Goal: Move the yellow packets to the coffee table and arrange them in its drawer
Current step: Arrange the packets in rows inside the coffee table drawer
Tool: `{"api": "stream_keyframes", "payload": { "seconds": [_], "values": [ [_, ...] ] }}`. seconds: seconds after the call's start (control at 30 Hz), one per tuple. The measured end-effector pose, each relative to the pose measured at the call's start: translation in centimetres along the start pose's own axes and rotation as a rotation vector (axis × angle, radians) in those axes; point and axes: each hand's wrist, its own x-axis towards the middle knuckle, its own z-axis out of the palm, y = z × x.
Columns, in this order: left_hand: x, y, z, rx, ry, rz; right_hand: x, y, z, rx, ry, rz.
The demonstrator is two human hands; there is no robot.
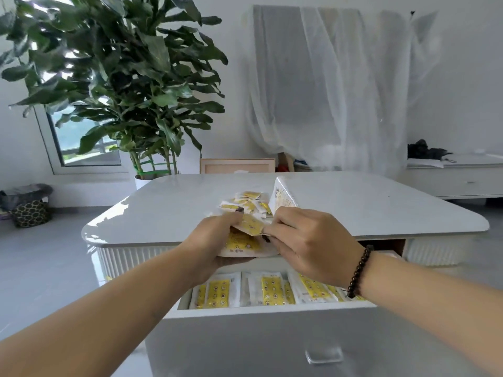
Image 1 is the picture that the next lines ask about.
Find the light wooden frame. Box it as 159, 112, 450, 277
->
199, 158, 277, 175

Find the person's left forearm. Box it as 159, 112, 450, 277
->
0, 243, 207, 377

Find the patterned basket with grey bag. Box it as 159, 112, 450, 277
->
0, 183, 54, 229

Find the white drawer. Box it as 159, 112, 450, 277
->
145, 250, 503, 377

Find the person's right forearm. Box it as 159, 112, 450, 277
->
353, 251, 503, 377

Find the white low cabinet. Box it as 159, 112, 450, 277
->
398, 153, 503, 201

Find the small yellow sachet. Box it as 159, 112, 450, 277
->
235, 213, 274, 237

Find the person's right hand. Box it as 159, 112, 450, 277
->
262, 207, 372, 290

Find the clear drawer handle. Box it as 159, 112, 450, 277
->
305, 347, 345, 365

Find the white framed window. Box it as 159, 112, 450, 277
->
33, 101, 131, 176

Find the black cloth bundle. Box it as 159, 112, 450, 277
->
407, 139, 453, 160

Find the dark beaded bracelet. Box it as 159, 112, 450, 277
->
346, 244, 374, 300

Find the white sheer dust cover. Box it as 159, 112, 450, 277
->
240, 4, 441, 178

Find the white plant pot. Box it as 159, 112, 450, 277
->
134, 174, 158, 191

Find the pile of loose yellow packets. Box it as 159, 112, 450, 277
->
218, 191, 276, 217

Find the white wrapped box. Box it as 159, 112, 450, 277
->
272, 176, 304, 212

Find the large white yellow packet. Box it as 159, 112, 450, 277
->
217, 225, 280, 259

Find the white rounded table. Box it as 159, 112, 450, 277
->
81, 171, 490, 280

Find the row of packets in drawer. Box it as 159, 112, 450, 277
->
189, 270, 368, 310

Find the person's left hand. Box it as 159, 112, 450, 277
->
177, 207, 256, 280

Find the large green leafy plant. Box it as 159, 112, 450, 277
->
0, 0, 229, 181

